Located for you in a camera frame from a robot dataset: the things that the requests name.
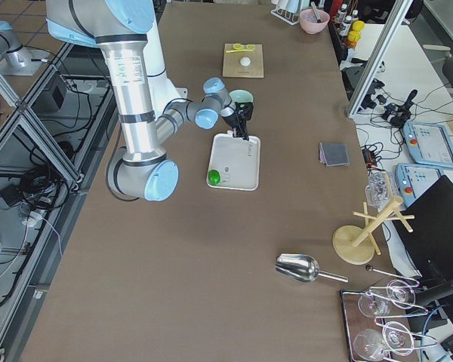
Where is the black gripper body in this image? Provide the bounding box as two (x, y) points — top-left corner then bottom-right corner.
(221, 102), (253, 127)

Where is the white steamed bun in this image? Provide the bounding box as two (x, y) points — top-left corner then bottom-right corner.
(239, 57), (251, 67)

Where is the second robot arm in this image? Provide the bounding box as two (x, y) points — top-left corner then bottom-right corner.
(0, 20), (35, 76)

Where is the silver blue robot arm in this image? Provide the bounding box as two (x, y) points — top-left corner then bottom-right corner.
(46, 1), (253, 201)

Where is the mint green bowl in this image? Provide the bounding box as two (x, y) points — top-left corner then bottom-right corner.
(230, 89), (254, 103)

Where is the pink mixing bowl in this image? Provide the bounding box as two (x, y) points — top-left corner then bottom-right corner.
(299, 8), (330, 34)

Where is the white rectangular tray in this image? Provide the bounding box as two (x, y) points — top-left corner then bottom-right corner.
(206, 131), (260, 191)

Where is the wooden cutting board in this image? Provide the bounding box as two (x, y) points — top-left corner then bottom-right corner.
(223, 43), (264, 78)

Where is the green lime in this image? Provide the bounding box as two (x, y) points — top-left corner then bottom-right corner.
(207, 169), (221, 186)

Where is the yellow plastic knife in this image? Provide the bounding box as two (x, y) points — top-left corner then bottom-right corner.
(225, 48), (255, 54)

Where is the grey folded cloth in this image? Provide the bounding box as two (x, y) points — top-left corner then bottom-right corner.
(319, 142), (350, 167)

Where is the yellow toy figure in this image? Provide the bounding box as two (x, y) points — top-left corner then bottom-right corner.
(346, 20), (365, 49)

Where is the metal scoop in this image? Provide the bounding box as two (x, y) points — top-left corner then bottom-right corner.
(275, 253), (349, 283)

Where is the wooden mug tree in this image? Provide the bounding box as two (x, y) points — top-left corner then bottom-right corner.
(331, 176), (415, 265)

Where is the blue teach pendant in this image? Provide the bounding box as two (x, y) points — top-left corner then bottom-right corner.
(402, 121), (453, 169)
(395, 163), (444, 207)

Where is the black laptop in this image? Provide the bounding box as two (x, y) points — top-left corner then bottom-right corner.
(402, 176), (453, 279)

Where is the wine glass rack tray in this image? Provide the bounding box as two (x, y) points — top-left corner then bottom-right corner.
(340, 279), (437, 361)

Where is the white wire dish rack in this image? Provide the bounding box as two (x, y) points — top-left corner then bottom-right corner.
(270, 0), (300, 26)

